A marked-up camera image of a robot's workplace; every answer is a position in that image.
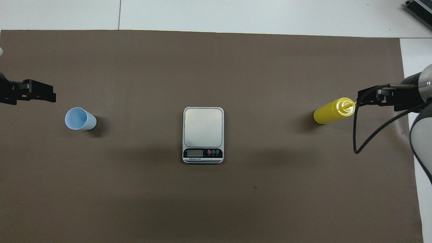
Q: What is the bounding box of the light blue plastic cup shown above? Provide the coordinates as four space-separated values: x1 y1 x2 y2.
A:
65 107 97 131

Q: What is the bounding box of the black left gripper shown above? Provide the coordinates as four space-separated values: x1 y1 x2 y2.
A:
0 71 56 105

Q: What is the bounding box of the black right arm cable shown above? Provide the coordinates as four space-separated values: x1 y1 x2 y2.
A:
353 84 432 154

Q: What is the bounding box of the grey ribbed metal device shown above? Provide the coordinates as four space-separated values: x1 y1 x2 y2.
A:
405 0 432 31

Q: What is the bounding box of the brown table mat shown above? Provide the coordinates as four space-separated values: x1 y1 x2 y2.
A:
0 30 424 243

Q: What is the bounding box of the silver digital kitchen scale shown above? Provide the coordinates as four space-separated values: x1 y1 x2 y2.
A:
183 107 224 164

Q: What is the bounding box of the yellow squeeze bottle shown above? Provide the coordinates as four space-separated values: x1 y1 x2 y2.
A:
314 97 356 125

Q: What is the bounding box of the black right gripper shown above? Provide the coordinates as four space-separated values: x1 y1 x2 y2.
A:
358 72 425 112

